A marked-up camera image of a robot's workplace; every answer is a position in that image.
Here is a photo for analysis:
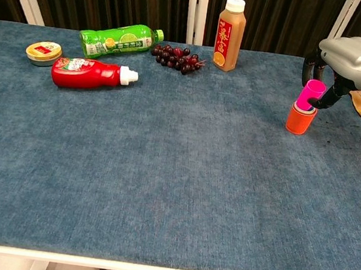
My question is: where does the pink plastic cup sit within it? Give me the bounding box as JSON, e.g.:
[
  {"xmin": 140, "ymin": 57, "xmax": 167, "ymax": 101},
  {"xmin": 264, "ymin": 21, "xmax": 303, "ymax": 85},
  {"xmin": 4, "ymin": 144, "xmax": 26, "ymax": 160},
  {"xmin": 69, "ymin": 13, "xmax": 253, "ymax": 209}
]
[{"xmin": 294, "ymin": 77, "xmax": 328, "ymax": 114}]

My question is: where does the round yellow tin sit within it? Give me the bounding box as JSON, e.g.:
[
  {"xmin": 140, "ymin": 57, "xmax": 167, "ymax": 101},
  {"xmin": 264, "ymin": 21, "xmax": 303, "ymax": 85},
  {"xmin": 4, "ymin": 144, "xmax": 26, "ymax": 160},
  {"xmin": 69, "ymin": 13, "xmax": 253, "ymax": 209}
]
[{"xmin": 24, "ymin": 39, "xmax": 65, "ymax": 69}]

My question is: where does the bunch of purple grapes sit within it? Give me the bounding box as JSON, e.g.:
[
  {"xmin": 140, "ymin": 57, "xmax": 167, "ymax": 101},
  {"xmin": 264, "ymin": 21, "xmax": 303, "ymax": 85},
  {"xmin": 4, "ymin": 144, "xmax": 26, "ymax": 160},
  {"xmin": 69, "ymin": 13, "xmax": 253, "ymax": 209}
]
[{"xmin": 148, "ymin": 41, "xmax": 209, "ymax": 78}]

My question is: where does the red ketchup bottle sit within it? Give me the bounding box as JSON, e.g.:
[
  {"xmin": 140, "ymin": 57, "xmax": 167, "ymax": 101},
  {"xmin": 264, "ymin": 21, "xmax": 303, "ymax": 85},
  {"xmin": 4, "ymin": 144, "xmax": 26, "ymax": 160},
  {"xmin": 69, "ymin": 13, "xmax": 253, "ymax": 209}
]
[{"xmin": 49, "ymin": 54, "xmax": 141, "ymax": 97}]

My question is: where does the large orange plastic cup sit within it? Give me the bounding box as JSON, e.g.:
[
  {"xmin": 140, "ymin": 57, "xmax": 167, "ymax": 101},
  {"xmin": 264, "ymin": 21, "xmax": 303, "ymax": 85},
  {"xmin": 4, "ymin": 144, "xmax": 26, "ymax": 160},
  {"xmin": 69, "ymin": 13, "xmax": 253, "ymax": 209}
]
[{"xmin": 284, "ymin": 100, "xmax": 319, "ymax": 138}]

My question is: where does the brown juice bottle white cap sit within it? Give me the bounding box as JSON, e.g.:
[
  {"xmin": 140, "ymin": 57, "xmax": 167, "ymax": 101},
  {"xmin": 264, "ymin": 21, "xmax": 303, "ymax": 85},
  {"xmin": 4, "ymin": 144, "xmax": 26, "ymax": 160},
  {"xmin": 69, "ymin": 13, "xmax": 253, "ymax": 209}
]
[{"xmin": 211, "ymin": 0, "xmax": 250, "ymax": 75}]

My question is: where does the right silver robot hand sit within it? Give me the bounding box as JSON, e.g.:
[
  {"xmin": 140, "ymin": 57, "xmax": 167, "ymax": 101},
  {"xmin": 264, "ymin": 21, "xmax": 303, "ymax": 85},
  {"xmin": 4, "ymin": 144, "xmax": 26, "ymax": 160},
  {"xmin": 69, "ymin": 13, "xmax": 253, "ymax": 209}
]
[{"xmin": 298, "ymin": 29, "xmax": 361, "ymax": 115}]

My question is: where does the blue table cloth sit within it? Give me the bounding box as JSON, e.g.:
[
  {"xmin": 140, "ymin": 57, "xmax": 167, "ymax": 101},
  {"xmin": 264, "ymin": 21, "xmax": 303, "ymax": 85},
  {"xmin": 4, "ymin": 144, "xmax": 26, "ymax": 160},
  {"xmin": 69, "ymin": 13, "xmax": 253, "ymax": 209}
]
[{"xmin": 0, "ymin": 20, "xmax": 361, "ymax": 270}]

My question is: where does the green drink bottle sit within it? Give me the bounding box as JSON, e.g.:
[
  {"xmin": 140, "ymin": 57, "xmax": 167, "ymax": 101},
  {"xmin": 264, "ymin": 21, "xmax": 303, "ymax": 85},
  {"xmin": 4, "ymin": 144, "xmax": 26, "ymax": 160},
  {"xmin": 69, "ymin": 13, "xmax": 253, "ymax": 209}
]
[{"xmin": 76, "ymin": 16, "xmax": 166, "ymax": 67}]

